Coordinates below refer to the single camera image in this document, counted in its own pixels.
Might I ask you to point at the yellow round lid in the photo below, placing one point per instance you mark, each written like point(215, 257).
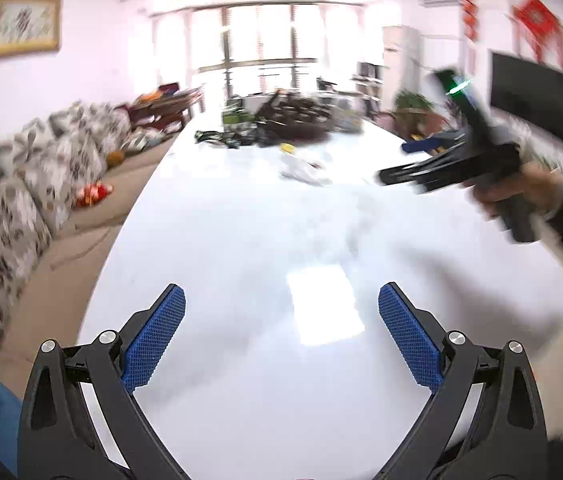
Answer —
point(288, 148)

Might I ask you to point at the potted plant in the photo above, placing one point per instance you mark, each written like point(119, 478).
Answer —
point(414, 107)

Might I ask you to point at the floral patterned sofa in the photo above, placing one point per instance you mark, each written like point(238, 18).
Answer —
point(11, 220)

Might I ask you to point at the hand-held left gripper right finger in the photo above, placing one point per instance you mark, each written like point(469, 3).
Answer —
point(409, 342)

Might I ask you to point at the red orange plush toy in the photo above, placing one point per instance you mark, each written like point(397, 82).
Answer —
point(94, 195)

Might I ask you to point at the person's right hand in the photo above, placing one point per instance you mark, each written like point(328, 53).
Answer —
point(531, 190)

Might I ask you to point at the black flat television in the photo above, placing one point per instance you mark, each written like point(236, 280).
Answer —
point(536, 95)

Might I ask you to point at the gold framed picture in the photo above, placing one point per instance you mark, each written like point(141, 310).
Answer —
point(19, 25)

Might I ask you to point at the red hanging wall ornament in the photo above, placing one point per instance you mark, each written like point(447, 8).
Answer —
point(470, 15)

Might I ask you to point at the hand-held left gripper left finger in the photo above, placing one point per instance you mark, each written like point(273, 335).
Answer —
point(156, 340)

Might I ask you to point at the red knot wall decoration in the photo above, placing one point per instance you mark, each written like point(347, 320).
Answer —
point(539, 22)

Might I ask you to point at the green black toy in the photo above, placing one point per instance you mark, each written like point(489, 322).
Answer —
point(216, 138)

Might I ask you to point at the wooden side table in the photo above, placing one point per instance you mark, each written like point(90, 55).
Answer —
point(166, 105)

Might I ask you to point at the white standing air conditioner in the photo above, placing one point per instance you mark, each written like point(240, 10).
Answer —
point(401, 60)

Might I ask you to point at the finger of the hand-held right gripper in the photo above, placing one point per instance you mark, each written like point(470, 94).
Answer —
point(434, 143)
point(426, 175)

